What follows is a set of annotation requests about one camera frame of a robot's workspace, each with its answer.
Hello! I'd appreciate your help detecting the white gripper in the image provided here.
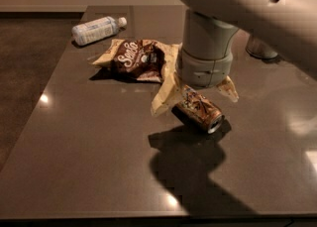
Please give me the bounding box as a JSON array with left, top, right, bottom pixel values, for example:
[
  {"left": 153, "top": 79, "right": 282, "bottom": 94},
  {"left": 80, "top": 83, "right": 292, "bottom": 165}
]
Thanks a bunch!
[{"left": 151, "top": 50, "right": 239, "bottom": 117}]

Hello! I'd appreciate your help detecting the orange soda can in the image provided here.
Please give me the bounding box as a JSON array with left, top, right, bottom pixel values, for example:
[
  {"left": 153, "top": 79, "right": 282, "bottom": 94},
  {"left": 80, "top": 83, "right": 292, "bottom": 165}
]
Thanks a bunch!
[{"left": 172, "top": 85, "right": 224, "bottom": 134}]

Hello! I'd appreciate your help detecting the metal cup holder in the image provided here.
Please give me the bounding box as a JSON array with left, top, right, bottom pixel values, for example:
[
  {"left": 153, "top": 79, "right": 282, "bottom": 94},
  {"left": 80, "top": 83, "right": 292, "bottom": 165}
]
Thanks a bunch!
[{"left": 246, "top": 35, "right": 278, "bottom": 59}]

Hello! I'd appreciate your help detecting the clear plastic water bottle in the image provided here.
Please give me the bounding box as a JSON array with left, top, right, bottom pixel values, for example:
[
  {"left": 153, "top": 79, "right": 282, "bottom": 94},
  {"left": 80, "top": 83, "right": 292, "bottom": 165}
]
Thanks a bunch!
[{"left": 71, "top": 16, "right": 127, "bottom": 46}]

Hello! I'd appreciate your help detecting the brown chip bag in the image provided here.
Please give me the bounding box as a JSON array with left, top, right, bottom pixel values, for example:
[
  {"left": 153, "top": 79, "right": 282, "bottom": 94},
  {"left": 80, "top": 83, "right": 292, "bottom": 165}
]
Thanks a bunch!
[{"left": 92, "top": 39, "right": 179, "bottom": 83}]

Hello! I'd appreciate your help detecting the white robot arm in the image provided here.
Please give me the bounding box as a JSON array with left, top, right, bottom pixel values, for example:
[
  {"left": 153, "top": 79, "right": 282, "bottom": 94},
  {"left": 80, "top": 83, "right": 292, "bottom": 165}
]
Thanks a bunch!
[{"left": 152, "top": 0, "right": 317, "bottom": 116}]

